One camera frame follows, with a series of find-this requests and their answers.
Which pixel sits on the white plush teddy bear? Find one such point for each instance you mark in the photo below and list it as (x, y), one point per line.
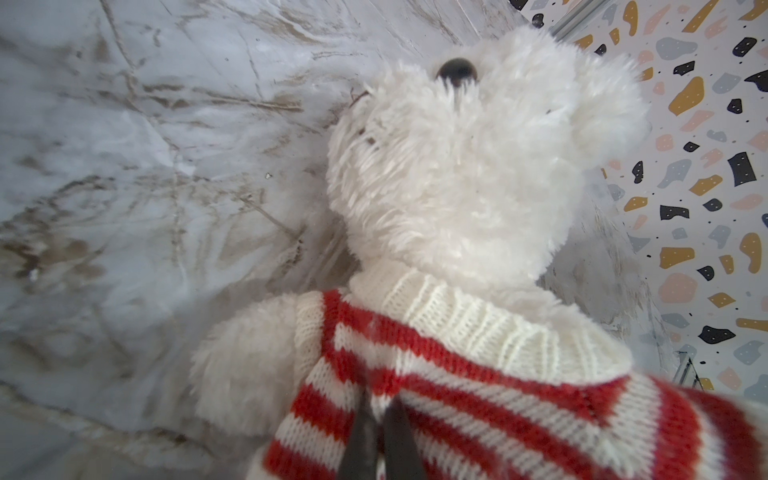
(469, 171)

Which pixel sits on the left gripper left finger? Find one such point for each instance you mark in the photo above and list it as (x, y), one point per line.
(359, 461)

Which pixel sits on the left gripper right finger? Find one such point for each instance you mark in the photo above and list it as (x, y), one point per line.
(402, 459)

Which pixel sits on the red white striped knit sweater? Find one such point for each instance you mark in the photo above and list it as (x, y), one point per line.
(495, 394)

